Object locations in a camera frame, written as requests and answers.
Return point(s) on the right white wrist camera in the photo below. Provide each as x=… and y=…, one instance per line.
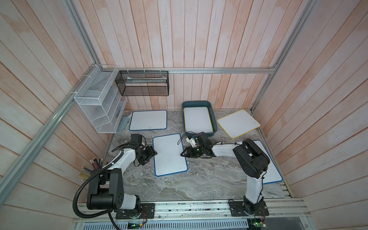
x=193, y=142

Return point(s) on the teal plastic storage box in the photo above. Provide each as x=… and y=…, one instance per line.
x=202, y=104

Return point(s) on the white wire mesh shelf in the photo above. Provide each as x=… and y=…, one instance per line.
x=100, y=99

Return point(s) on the aluminium mounting rail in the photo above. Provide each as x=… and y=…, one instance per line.
x=278, y=214

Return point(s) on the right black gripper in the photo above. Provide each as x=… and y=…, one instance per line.
x=189, y=150

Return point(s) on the pencil cup with pencils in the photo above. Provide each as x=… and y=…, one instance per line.
x=96, y=163

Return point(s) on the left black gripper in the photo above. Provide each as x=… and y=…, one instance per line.
x=151, y=153

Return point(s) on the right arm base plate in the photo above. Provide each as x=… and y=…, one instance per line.
x=247, y=208

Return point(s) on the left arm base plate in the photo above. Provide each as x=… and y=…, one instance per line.
x=142, y=211

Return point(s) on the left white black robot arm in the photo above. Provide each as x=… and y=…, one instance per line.
x=106, y=190

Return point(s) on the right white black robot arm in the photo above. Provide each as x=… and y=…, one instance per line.
x=253, y=161

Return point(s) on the yellow-framed whiteboard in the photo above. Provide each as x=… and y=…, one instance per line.
x=197, y=119
x=238, y=124

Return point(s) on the blue-framed whiteboard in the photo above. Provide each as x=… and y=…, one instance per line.
x=168, y=159
x=272, y=175
x=148, y=120

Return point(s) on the black mesh basket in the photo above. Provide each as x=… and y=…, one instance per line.
x=143, y=83

